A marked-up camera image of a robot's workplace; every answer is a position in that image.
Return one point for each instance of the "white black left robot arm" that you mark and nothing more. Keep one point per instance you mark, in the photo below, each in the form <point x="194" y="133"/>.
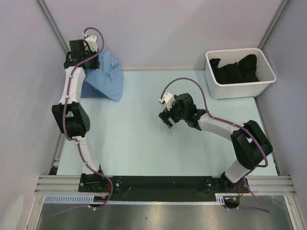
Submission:
<point x="70" y="116"/>

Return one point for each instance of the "white plastic bin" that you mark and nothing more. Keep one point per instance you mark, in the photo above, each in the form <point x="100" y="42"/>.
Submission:
<point x="264" y="73"/>

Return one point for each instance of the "light blue long sleeve shirt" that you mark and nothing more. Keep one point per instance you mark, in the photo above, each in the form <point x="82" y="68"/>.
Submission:
<point x="113" y="86"/>

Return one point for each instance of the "white slotted cable duct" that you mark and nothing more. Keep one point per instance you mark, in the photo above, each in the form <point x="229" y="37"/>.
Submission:
<point x="94" y="200"/>

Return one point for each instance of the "aluminium frame rail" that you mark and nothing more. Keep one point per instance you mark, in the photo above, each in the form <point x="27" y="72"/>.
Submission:
<point x="260" y="185"/>

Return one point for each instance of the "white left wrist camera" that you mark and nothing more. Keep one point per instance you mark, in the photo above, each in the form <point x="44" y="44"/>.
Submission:
<point x="91" y="42"/>

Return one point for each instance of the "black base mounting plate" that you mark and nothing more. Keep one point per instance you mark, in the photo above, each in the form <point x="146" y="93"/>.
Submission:
<point x="161" y="188"/>

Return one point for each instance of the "folded dark blue checked shirt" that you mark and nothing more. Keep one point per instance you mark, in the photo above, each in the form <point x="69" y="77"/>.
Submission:
<point x="93" y="85"/>

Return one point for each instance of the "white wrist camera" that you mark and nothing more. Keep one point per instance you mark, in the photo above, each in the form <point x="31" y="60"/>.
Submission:
<point x="91" y="42"/>
<point x="168" y="99"/>

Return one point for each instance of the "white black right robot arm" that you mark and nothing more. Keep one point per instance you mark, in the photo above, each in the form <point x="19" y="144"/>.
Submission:
<point x="250" y="144"/>

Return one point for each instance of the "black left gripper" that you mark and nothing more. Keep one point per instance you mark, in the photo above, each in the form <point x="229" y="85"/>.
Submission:
<point x="96" y="64"/>

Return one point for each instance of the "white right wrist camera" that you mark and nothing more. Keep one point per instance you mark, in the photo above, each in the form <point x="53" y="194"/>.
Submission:
<point x="168" y="99"/>

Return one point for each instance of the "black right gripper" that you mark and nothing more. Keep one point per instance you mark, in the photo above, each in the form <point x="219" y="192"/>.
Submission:
<point x="166" y="114"/>

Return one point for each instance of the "black shirt in bin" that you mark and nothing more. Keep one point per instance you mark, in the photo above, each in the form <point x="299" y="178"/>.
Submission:
<point x="243" y="71"/>

